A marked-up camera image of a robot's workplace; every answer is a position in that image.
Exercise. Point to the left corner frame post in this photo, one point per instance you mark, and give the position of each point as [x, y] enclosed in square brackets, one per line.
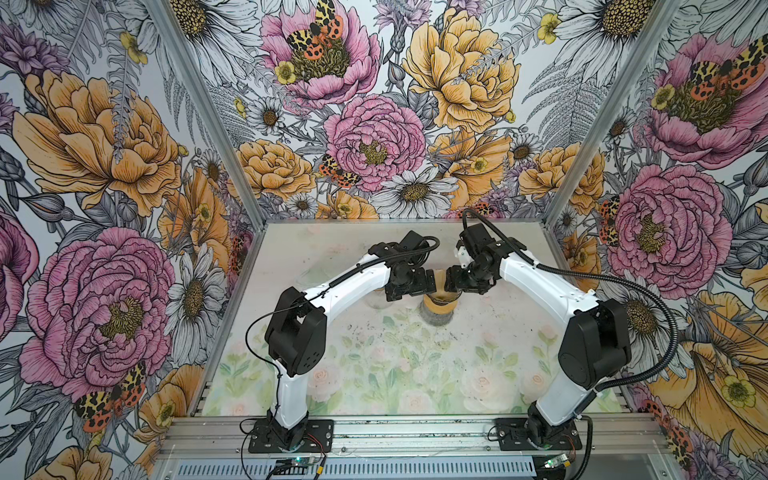
[185, 64]

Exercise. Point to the wooden ring dripper holder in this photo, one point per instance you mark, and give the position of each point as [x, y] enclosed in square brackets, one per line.
[439, 308]

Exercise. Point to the clear glass carafe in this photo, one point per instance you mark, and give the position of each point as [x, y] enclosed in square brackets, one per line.
[377, 300]

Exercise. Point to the grey glass dripper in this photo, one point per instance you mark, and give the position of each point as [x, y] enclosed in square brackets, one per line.
[443, 298]

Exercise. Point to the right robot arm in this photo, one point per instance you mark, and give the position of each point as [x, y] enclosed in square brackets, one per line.
[594, 340]

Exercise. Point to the grey ribbed glass pitcher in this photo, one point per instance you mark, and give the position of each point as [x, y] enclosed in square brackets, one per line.
[436, 319]

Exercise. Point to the green circuit board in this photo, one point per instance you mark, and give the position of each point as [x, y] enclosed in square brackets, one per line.
[299, 466]

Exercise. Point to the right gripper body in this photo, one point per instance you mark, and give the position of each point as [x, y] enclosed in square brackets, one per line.
[471, 278]

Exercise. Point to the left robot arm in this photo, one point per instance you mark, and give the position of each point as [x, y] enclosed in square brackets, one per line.
[296, 335]

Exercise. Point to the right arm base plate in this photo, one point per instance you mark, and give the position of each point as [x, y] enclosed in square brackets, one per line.
[525, 434]

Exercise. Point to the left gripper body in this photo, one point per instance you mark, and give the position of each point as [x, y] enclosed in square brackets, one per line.
[413, 283]

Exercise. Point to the corner frame post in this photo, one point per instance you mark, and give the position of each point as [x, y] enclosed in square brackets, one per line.
[660, 18]
[185, 64]

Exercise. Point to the right corner frame post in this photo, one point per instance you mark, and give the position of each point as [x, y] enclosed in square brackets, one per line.
[660, 18]

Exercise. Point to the aluminium front rail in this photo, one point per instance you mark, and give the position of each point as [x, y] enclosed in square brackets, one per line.
[211, 437]

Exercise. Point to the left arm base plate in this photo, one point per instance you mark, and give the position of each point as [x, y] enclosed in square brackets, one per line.
[308, 436]

